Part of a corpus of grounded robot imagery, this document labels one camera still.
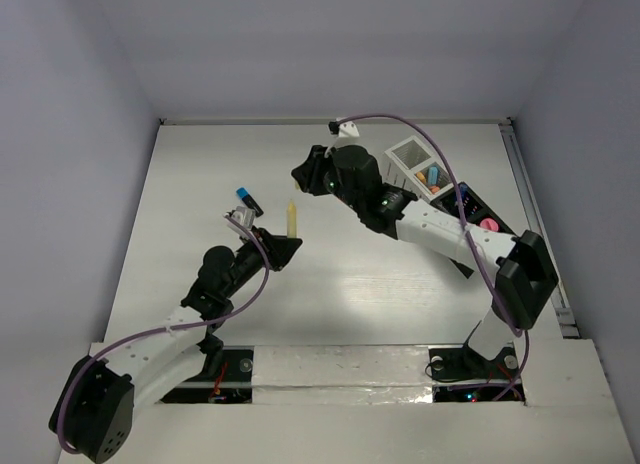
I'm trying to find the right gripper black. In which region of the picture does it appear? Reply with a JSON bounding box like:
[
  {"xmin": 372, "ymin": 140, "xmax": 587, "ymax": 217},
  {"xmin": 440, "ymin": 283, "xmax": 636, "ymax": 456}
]
[{"xmin": 293, "ymin": 143, "xmax": 363, "ymax": 212}]

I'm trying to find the yellow marker pen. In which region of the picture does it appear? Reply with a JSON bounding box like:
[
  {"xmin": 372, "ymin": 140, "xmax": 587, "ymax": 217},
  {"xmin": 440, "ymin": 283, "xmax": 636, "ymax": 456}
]
[{"xmin": 286, "ymin": 200, "xmax": 298, "ymax": 239}]

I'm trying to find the black highlighter blue cap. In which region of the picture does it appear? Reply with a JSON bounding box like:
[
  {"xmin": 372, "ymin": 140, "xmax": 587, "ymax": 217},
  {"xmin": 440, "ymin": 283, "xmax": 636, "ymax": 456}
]
[{"xmin": 236, "ymin": 187, "xmax": 264, "ymax": 218}]

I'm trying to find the light blue marker pen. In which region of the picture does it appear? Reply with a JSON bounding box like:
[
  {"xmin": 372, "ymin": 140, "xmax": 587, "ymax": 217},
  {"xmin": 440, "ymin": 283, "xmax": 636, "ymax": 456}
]
[{"xmin": 426, "ymin": 166, "xmax": 440, "ymax": 186}]

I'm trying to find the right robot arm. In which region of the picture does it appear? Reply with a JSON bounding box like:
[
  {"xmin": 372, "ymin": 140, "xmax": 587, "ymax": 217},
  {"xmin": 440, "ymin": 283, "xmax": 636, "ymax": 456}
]
[{"xmin": 291, "ymin": 145, "xmax": 558, "ymax": 376}]

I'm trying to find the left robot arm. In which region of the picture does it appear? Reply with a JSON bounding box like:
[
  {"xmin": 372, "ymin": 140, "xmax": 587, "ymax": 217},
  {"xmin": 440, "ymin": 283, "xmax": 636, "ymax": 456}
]
[{"xmin": 48, "ymin": 227, "xmax": 303, "ymax": 463}]

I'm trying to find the white slotted organizer box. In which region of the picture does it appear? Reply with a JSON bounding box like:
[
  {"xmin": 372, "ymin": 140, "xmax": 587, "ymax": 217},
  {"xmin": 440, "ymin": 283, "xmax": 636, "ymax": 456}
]
[{"xmin": 381, "ymin": 136, "xmax": 454, "ymax": 203}]

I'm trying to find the black slotted organizer box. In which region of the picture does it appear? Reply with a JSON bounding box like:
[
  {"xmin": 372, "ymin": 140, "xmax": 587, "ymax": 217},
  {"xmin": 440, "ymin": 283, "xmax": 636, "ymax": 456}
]
[{"xmin": 432, "ymin": 181, "xmax": 519, "ymax": 279}]

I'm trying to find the pink round cap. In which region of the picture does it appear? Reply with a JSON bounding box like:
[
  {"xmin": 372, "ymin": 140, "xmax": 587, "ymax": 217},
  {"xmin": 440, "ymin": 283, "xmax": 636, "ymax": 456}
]
[{"xmin": 479, "ymin": 217, "xmax": 500, "ymax": 232}]

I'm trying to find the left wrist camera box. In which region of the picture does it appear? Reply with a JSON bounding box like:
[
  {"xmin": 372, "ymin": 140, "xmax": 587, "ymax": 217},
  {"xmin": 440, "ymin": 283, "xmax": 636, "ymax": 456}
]
[{"xmin": 224, "ymin": 206, "xmax": 256, "ymax": 233}]

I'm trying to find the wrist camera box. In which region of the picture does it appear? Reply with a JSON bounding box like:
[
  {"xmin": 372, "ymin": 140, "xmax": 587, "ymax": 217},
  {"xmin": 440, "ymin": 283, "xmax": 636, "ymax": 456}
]
[
  {"xmin": 224, "ymin": 206, "xmax": 256, "ymax": 233},
  {"xmin": 328, "ymin": 121, "xmax": 360, "ymax": 149}
]

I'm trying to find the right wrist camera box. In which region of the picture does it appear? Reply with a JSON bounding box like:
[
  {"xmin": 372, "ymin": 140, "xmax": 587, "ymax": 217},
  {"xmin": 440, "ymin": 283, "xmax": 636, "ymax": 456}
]
[{"xmin": 328, "ymin": 121, "xmax": 360, "ymax": 149}]

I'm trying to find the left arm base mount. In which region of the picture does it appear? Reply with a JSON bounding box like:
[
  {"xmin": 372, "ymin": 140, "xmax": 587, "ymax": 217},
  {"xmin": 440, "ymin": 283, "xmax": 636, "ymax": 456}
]
[{"xmin": 160, "ymin": 335, "xmax": 254, "ymax": 405}]

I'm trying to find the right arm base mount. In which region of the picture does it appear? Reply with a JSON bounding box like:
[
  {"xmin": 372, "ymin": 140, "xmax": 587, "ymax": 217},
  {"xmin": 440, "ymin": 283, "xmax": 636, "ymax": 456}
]
[{"xmin": 424, "ymin": 331, "xmax": 531, "ymax": 403}]

